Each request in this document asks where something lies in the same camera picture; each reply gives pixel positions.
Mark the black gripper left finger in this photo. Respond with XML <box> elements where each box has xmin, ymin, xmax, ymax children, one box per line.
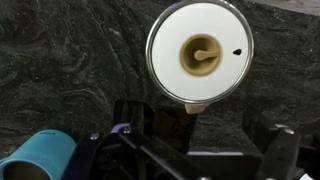
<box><xmin>63</xmin><ymin>123</ymin><xmax>208</xmax><ymax>180</ymax></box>

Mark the teal mug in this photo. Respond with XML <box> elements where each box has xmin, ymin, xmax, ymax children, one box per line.
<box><xmin>0</xmin><ymin>129</ymin><xmax>78</xmax><ymax>180</ymax></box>

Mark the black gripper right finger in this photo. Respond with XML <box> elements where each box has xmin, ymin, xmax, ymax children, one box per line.
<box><xmin>256</xmin><ymin>124</ymin><xmax>301</xmax><ymax>180</ymax></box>

